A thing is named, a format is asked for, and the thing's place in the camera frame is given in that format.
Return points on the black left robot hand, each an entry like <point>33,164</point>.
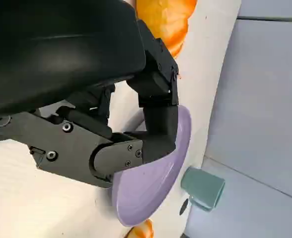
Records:
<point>61,49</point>

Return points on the orange and white bread roll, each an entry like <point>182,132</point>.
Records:
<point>143,230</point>
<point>168,19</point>

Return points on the lilac plate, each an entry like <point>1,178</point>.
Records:
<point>146,193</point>

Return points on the pale green mug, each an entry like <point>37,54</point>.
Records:
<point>203,186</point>

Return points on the black table grommet hole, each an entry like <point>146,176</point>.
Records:
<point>184,207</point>

